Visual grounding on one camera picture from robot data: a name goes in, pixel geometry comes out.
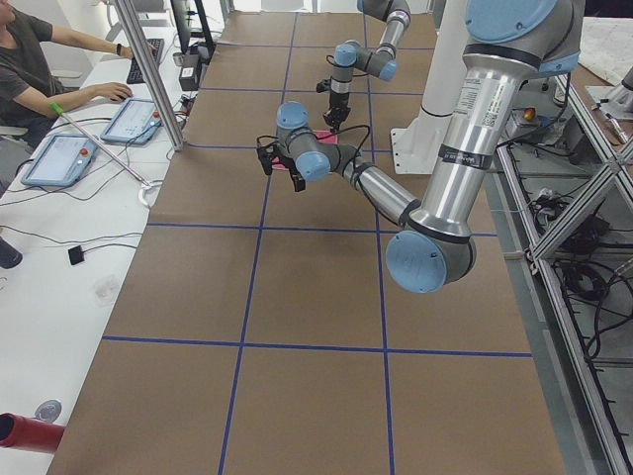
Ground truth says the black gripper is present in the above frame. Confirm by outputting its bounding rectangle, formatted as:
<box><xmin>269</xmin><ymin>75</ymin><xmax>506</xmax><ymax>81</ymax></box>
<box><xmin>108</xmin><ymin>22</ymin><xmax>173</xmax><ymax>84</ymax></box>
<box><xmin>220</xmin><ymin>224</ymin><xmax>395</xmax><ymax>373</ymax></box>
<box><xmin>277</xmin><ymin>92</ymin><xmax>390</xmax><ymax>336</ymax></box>
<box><xmin>256</xmin><ymin>140</ymin><xmax>305</xmax><ymax>192</ymax></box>
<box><xmin>322</xmin><ymin>104</ymin><xmax>350</xmax><ymax>130</ymax></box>

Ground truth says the pink and grey towel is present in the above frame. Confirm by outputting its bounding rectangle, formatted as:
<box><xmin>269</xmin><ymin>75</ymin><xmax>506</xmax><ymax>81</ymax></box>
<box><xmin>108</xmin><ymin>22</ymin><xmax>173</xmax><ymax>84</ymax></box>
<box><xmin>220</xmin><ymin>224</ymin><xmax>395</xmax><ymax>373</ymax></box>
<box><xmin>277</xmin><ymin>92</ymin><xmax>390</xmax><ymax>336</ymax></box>
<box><xmin>278</xmin><ymin>128</ymin><xmax>338</xmax><ymax>181</ymax></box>

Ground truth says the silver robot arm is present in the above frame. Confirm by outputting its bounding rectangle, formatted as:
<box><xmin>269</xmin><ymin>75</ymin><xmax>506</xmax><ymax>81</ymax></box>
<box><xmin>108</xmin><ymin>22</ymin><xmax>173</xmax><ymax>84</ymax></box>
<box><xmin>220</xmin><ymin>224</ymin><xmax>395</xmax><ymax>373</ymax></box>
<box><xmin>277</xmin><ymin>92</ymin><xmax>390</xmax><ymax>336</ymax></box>
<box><xmin>257</xmin><ymin>1</ymin><xmax>585</xmax><ymax>293</ymax></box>
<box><xmin>316</xmin><ymin>0</ymin><xmax>410</xmax><ymax>132</ymax></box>

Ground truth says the far blue teach pendant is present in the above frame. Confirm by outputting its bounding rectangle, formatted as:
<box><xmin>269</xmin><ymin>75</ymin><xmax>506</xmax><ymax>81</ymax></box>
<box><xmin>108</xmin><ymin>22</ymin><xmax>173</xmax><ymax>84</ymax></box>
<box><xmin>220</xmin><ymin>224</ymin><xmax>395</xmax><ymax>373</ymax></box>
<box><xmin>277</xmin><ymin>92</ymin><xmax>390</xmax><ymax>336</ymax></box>
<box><xmin>100</xmin><ymin>98</ymin><xmax>161</xmax><ymax>144</ymax></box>

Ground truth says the blue teach pendant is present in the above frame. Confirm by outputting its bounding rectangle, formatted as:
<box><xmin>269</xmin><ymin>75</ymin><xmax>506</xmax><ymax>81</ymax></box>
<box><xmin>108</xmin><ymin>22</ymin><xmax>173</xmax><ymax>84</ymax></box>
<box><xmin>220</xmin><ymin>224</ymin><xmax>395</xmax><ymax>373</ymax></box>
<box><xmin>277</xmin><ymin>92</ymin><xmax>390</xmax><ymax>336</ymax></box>
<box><xmin>100</xmin><ymin>98</ymin><xmax>161</xmax><ymax>144</ymax></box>
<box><xmin>21</xmin><ymin>135</ymin><xmax>97</xmax><ymax>187</ymax></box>

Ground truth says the black monitor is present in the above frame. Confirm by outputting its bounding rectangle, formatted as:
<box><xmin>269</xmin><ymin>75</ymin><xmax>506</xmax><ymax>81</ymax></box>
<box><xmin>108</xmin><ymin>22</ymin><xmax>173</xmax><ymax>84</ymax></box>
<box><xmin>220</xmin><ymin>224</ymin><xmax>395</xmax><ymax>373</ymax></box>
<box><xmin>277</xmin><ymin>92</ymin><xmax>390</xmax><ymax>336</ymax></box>
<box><xmin>170</xmin><ymin>0</ymin><xmax>216</xmax><ymax>65</ymax></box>

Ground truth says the black keyboard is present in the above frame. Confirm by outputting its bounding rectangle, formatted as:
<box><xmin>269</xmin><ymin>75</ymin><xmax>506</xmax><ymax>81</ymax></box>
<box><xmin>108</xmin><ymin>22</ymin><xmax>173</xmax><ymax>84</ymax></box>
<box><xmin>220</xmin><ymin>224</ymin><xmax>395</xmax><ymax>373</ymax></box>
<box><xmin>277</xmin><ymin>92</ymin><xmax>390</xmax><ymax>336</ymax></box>
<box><xmin>126</xmin><ymin>38</ymin><xmax>165</xmax><ymax>85</ymax></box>

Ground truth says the near blue teach pendant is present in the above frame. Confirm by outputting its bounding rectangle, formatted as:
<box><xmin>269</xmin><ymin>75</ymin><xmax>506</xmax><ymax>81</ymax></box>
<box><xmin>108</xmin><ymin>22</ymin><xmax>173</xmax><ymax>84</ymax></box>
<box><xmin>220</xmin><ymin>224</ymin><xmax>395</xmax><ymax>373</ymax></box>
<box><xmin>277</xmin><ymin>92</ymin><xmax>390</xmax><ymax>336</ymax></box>
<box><xmin>21</xmin><ymin>135</ymin><xmax>97</xmax><ymax>187</ymax></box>

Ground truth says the small black square puck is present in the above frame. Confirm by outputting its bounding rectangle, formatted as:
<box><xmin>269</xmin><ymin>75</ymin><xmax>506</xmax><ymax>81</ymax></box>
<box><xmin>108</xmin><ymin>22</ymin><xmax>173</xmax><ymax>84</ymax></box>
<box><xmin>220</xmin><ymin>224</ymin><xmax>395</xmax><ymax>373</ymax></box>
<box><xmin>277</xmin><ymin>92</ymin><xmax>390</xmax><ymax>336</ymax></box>
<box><xmin>67</xmin><ymin>245</ymin><xmax>85</xmax><ymax>266</ymax></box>

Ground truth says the seated person grey shirt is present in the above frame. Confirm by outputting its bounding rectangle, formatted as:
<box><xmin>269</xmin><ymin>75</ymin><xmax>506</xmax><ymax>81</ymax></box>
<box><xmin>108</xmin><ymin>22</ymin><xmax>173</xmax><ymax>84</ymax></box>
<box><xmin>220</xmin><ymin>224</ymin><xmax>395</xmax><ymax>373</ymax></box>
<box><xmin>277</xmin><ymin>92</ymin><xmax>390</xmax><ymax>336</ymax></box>
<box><xmin>1</xmin><ymin>1</ymin><xmax>134</xmax><ymax>148</ymax></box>

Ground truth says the red cylinder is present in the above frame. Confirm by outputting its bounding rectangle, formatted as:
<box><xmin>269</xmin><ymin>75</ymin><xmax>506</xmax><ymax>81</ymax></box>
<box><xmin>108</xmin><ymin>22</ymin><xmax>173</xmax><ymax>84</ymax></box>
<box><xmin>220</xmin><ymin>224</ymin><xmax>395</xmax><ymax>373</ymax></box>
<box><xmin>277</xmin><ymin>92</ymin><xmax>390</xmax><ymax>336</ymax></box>
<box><xmin>1</xmin><ymin>413</ymin><xmax>65</xmax><ymax>454</ymax></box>

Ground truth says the aluminium frame post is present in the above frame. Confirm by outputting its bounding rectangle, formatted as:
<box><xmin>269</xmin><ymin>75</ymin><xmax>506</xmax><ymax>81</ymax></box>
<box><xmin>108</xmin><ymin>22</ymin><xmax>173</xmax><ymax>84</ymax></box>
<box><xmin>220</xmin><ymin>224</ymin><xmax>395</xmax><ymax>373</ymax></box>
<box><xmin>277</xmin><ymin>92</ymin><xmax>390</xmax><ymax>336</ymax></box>
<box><xmin>115</xmin><ymin>0</ymin><xmax>184</xmax><ymax>151</ymax></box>

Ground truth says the metal rod green handle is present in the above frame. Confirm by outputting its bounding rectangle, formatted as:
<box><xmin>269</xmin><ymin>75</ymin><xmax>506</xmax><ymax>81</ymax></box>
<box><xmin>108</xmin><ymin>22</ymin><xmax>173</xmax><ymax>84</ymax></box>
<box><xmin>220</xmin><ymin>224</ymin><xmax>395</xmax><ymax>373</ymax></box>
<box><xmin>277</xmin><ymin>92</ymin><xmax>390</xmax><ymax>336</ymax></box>
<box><xmin>48</xmin><ymin>102</ymin><xmax>160</xmax><ymax>190</ymax></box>

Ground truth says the aluminium frame rack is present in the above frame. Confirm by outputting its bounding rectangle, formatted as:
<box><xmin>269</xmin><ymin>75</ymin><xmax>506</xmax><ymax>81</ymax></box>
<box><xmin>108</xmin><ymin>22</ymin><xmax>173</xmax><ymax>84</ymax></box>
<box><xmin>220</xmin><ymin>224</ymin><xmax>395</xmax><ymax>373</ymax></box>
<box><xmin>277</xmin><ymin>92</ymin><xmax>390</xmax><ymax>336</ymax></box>
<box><xmin>492</xmin><ymin>68</ymin><xmax>632</xmax><ymax>474</ymax></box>

